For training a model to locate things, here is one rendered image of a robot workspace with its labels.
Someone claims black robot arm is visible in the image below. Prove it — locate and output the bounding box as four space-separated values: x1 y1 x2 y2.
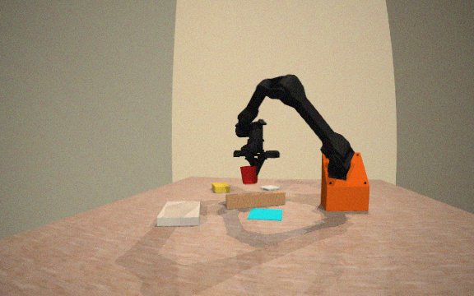
235 74 355 180

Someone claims white flat box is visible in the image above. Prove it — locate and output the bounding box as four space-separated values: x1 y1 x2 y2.
157 201 200 226

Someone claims wooden flat bar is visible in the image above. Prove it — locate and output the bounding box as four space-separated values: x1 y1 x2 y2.
225 192 286 209

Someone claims red cup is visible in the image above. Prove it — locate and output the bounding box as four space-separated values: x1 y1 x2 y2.
240 166 258 185

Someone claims yellow cube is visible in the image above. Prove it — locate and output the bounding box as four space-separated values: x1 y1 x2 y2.
211 183 230 193

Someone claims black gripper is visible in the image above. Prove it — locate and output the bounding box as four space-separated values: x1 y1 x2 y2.
233 136 280 176

